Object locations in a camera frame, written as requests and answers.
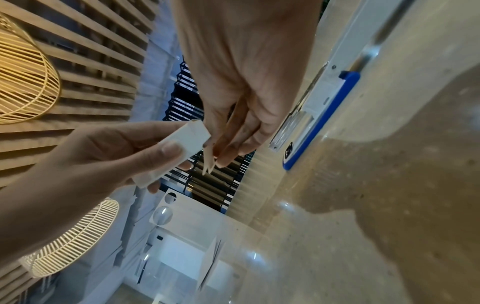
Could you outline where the person's right hand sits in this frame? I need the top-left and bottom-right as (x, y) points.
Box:
(170, 0), (320, 168)

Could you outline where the person's left hand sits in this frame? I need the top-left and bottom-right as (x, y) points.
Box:
(15, 120), (197, 256)

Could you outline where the small white box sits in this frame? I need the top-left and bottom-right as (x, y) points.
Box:
(132, 119), (213, 189)

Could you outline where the person's left forearm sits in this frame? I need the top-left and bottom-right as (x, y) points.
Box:
(0, 190), (51, 265)

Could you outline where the woven rattan lamp shade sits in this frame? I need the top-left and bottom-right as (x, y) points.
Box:
(0, 16), (62, 125)
(18, 198), (121, 279)

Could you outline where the white device with blue edge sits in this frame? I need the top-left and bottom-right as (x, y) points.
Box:
(267, 66), (362, 172)

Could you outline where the white cabinet with round holes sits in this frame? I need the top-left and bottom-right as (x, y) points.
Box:
(148, 189), (241, 238)

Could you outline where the black slatted screen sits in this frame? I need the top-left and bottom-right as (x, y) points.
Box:
(162, 56), (257, 215)

